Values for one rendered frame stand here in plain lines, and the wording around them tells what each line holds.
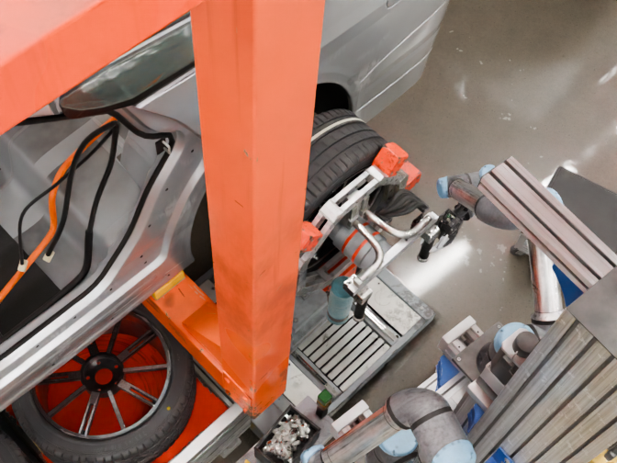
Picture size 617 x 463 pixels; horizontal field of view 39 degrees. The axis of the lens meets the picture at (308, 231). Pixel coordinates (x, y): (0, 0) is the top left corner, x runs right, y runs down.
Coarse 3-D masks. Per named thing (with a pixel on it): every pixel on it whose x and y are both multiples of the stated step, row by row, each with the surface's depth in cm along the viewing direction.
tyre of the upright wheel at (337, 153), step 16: (336, 112) 299; (352, 112) 309; (320, 128) 291; (336, 128) 292; (352, 128) 295; (368, 128) 303; (320, 144) 286; (336, 144) 288; (352, 144) 288; (368, 144) 291; (320, 160) 283; (336, 160) 283; (352, 160) 284; (368, 160) 292; (320, 176) 281; (336, 176) 281; (320, 192) 280; (304, 208) 280
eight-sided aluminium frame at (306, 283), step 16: (368, 176) 289; (384, 176) 288; (400, 176) 302; (368, 192) 287; (384, 192) 321; (336, 208) 281; (352, 208) 285; (384, 208) 327; (320, 224) 287; (320, 240) 284; (304, 256) 287; (336, 256) 329; (304, 272) 295; (320, 272) 326; (336, 272) 326; (304, 288) 307; (320, 288) 324
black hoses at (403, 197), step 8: (400, 192) 295; (408, 192) 297; (392, 200) 295; (400, 200) 293; (408, 200) 293; (416, 200) 296; (392, 208) 294; (400, 208) 294; (408, 208) 293; (416, 208) 293; (424, 208) 299; (384, 216) 297; (392, 216) 296
